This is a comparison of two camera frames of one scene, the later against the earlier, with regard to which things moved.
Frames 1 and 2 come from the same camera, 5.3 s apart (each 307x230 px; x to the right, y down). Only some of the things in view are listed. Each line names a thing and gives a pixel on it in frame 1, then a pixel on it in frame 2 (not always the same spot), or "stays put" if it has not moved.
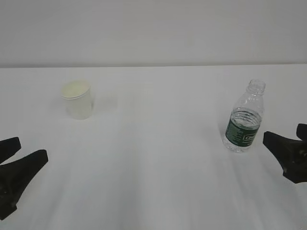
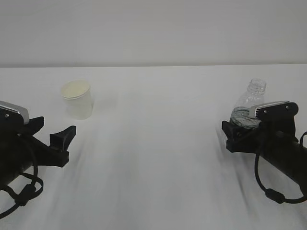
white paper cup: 78,97 stays put
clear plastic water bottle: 245,119 stays put
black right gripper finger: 291,154 -> 276,132
